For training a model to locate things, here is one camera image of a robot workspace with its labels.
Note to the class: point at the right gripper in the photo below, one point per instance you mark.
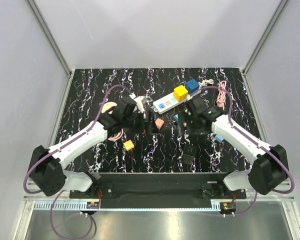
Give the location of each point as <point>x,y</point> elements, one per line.
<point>184,117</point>

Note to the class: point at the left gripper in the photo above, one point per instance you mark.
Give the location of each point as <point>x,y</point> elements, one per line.
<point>147,127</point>

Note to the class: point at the yellow cube socket adapter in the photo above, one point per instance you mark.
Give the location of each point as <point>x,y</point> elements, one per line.
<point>180,93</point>

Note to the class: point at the black cube socket adapter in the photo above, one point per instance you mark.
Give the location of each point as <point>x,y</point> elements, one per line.
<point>189,154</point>

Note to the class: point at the white multicolour power strip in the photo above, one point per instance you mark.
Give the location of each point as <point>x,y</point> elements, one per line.
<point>169,102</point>

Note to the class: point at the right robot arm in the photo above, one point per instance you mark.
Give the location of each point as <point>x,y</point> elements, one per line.
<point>269,164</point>

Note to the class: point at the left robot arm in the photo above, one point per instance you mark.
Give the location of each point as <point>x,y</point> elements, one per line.
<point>48,165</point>

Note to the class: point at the teal plug adapter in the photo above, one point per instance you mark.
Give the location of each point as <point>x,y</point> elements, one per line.
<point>175,118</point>

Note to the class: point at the light blue plug adapter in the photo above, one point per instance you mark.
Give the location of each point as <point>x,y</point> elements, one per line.
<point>219,138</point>

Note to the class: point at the small yellow plug adapter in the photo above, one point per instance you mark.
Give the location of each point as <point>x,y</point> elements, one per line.
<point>128,145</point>

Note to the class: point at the pink plug adapter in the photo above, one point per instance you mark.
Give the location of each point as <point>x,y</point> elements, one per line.
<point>159,123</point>

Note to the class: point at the blue cube socket adapter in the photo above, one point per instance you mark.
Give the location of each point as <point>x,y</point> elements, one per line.
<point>192,86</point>

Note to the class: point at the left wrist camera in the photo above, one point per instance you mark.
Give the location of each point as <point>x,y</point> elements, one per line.
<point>140,103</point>

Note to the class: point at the white power strip cable plug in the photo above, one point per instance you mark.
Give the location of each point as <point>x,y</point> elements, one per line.
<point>206,82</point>

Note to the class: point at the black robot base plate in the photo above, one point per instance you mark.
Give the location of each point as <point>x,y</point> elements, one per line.
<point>159,191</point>

